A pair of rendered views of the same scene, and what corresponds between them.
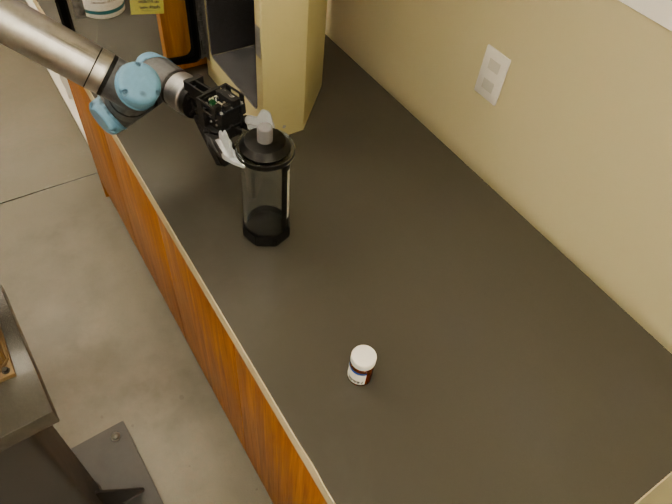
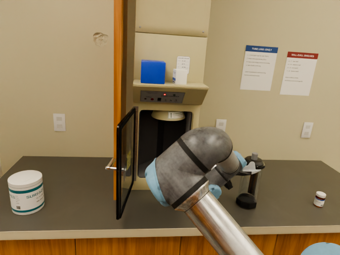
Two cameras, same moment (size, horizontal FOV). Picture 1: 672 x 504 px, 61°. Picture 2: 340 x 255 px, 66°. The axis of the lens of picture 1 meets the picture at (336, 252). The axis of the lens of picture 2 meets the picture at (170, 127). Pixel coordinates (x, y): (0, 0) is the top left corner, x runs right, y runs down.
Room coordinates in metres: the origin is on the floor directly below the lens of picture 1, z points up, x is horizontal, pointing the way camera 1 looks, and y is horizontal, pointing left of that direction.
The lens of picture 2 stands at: (0.57, 1.33, 1.67)
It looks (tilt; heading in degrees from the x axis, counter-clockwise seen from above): 18 degrees down; 300
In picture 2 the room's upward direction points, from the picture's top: 4 degrees clockwise
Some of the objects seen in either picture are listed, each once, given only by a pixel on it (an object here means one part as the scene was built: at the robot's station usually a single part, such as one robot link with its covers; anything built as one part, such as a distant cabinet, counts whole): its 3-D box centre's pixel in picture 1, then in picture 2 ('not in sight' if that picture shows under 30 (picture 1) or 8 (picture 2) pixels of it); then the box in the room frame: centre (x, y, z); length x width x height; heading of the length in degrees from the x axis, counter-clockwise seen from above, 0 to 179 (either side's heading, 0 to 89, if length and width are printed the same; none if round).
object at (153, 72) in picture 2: not in sight; (152, 71); (1.22, 0.40, 1.56); 0.10 x 0.10 x 0.09; 38
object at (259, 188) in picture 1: (265, 188); (250, 181); (0.79, 0.15, 1.06); 0.11 x 0.11 x 0.21
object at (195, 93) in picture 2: not in sight; (169, 94); (1.16, 0.35, 1.46); 0.32 x 0.12 x 0.10; 38
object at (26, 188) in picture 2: not in sight; (27, 192); (1.59, 0.78, 1.02); 0.13 x 0.13 x 0.15
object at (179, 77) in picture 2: not in sight; (179, 76); (1.13, 0.32, 1.54); 0.05 x 0.05 x 0.06; 46
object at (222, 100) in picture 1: (212, 109); not in sight; (0.88, 0.27, 1.17); 0.12 x 0.08 x 0.09; 53
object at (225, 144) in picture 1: (229, 145); (251, 167); (0.78, 0.21, 1.17); 0.09 x 0.03 x 0.06; 29
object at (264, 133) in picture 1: (265, 141); (254, 159); (0.79, 0.15, 1.18); 0.09 x 0.09 x 0.07
